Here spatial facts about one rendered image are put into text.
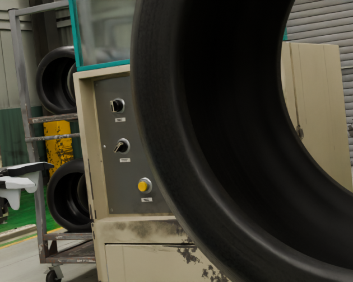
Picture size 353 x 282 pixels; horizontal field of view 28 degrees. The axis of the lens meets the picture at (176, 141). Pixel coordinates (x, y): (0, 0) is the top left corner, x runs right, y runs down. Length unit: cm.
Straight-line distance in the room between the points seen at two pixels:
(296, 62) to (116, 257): 64
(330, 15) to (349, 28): 34
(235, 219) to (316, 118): 93
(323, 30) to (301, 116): 892
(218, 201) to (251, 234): 5
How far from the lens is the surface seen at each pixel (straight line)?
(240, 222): 72
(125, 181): 174
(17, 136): 1215
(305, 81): 159
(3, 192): 135
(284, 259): 71
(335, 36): 1038
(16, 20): 490
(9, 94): 1223
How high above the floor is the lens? 116
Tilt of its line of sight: 3 degrees down
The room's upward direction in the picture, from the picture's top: 6 degrees counter-clockwise
